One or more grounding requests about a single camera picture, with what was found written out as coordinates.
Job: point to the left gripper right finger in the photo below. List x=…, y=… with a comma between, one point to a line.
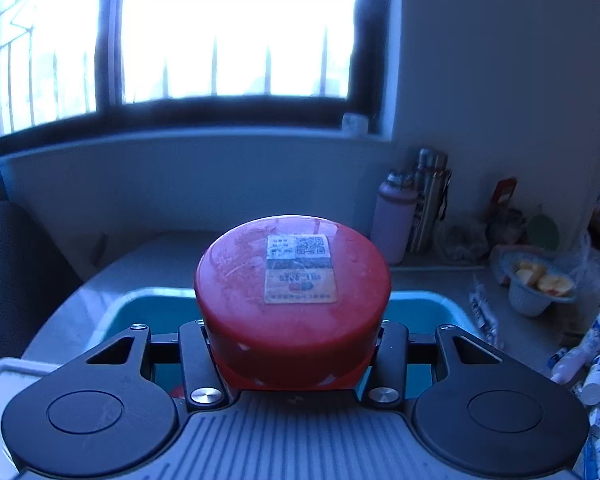
x=471, y=411

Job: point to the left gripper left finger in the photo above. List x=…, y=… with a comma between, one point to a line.
x=113, y=410

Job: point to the white bin lid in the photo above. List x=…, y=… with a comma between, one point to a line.
x=16, y=375

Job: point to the red vitamin tube bottle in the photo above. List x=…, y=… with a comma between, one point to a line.
x=293, y=249

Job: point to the white sachet packet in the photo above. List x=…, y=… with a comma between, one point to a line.
x=484, y=317

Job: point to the white bottle lying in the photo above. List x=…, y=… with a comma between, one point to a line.
x=568, y=366

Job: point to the white jar blue label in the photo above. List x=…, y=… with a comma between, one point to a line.
x=590, y=392

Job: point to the teal plastic storage bin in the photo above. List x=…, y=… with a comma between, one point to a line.
x=155, y=304

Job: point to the white bowl with fruit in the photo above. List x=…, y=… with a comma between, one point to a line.
x=535, y=282

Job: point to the white medicine bottle upright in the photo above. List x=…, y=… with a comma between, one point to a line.
x=590, y=344

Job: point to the grey office chair far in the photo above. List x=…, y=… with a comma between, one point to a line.
x=35, y=279

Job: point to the clear plastic bag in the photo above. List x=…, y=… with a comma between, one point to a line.
x=582, y=264

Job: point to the green round lid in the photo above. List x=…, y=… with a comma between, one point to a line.
x=542, y=232

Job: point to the red dark box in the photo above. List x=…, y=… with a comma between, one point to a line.
x=499, y=202

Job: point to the pink water bottle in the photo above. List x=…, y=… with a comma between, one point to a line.
x=393, y=216

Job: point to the steel thermos flask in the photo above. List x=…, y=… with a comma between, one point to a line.
x=431, y=182

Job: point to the small white windowsill device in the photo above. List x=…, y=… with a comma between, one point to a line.
x=354, y=124

